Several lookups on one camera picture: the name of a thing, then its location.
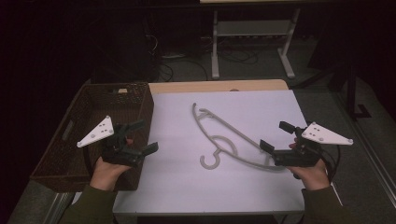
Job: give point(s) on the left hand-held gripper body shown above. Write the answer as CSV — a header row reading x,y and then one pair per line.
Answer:
x,y
120,154

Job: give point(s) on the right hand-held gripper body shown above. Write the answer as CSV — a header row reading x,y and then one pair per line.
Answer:
x,y
300,157

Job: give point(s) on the brown wicker basket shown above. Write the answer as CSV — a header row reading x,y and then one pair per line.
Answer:
x,y
93,102

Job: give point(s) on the grey plastic clothes hanger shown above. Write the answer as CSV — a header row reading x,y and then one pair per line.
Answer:
x,y
206,165

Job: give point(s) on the person's right hand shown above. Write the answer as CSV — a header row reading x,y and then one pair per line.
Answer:
x,y
313,177

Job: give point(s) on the person's left hand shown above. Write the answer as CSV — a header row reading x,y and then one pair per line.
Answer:
x,y
106,175

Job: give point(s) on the white table mat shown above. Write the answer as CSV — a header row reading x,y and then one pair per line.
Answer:
x,y
249,105

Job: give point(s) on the black metal stand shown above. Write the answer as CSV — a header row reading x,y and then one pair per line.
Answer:
x,y
352,93

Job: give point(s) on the white metal desk frame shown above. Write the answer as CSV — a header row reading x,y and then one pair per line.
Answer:
x,y
214,46

